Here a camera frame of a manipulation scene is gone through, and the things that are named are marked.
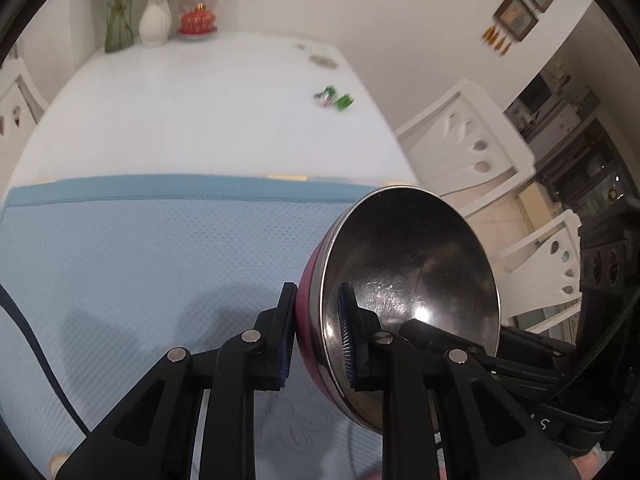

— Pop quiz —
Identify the dark appliance with round knobs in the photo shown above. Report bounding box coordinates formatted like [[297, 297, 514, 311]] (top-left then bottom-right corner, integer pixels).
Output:
[[577, 210, 640, 306]]

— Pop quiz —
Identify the red steel bowl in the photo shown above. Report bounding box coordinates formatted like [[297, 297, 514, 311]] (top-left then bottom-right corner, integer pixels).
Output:
[[296, 186, 502, 433]]

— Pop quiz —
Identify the white vase with flowers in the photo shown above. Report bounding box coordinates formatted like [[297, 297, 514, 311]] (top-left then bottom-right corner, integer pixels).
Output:
[[135, 0, 182, 49]]

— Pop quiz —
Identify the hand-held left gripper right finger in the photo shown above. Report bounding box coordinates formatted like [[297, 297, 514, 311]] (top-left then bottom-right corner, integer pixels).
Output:
[[336, 282, 583, 480]]

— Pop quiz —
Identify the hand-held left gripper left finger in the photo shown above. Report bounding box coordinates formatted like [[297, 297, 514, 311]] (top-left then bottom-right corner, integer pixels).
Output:
[[52, 282, 299, 480]]

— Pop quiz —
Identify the kitchen shelf unit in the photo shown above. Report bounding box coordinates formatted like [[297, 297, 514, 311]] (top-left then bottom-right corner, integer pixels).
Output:
[[505, 57, 632, 221]]

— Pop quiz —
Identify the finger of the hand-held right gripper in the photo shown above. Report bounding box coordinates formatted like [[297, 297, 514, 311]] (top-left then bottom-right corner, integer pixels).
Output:
[[399, 317, 577, 368], [482, 362, 571, 403]]

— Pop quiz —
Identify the black cable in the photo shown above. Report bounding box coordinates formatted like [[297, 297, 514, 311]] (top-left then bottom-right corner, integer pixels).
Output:
[[545, 290, 640, 406], [0, 284, 92, 435]]

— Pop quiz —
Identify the glass vase with green stems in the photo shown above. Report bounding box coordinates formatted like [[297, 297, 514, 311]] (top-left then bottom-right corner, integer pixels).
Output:
[[102, 0, 151, 54]]

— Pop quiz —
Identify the white wooden chair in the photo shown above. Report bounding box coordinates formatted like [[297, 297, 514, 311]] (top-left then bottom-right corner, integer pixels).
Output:
[[487, 209, 583, 333], [395, 79, 537, 218]]

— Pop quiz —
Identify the orange wall ornament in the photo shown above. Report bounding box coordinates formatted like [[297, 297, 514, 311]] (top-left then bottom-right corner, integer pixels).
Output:
[[481, 25, 514, 57]]

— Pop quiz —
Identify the light blue table mat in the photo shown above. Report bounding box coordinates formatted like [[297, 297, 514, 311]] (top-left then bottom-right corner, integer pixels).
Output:
[[0, 174, 416, 480]]

